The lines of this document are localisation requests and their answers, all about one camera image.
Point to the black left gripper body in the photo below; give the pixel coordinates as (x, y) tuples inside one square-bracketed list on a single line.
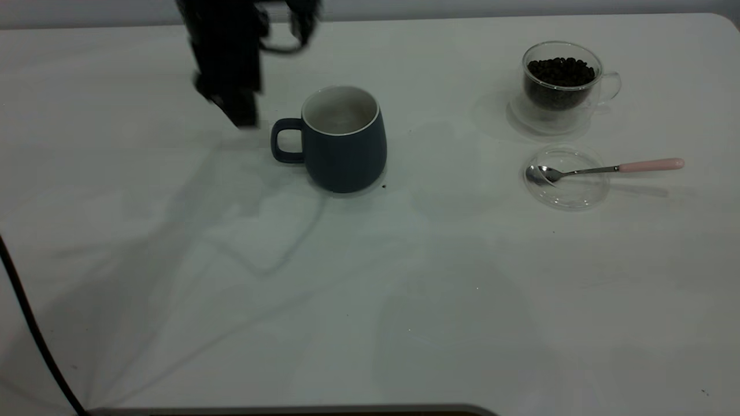
[(225, 40)]

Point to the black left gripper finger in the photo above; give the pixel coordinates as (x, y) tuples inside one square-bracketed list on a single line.
[(209, 89), (243, 110)]

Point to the dark grey ceramic mug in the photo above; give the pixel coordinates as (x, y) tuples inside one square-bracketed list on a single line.
[(347, 159)]

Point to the dark coffee beans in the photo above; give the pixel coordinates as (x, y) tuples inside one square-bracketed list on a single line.
[(561, 75)]

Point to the clear round glass lid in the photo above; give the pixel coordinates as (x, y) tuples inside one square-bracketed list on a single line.
[(572, 193)]

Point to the clear glass cup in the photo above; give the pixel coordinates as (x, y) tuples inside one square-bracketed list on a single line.
[(587, 98)]

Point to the clear glass saucer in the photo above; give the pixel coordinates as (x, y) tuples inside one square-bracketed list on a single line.
[(546, 124)]

